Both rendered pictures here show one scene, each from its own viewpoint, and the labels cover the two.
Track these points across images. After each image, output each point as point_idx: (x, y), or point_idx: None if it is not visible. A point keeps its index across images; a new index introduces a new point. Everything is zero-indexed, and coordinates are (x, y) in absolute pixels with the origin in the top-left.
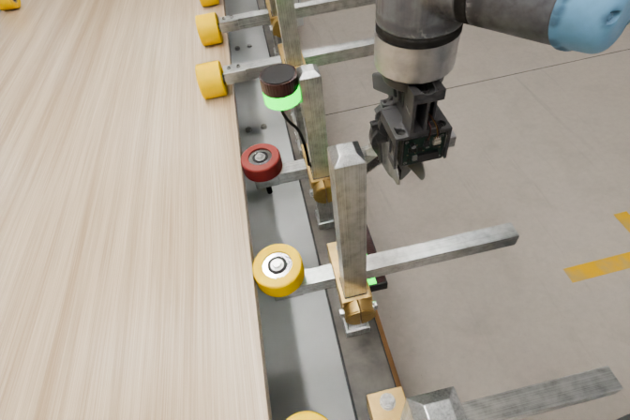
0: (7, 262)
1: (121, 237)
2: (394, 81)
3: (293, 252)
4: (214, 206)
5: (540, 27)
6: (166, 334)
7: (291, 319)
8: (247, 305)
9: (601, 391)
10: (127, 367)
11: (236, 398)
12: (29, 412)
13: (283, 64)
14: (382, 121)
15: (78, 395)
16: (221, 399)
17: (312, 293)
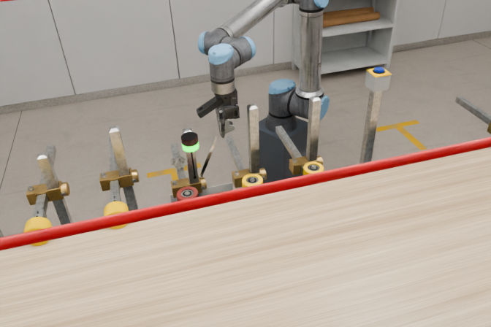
0: (255, 285)
1: (237, 236)
2: (229, 93)
3: (246, 175)
4: (219, 205)
5: (250, 57)
6: (285, 206)
7: None
8: None
9: (283, 128)
10: (299, 214)
11: None
12: (322, 239)
13: (182, 135)
14: (226, 112)
15: (313, 225)
16: (305, 187)
17: None
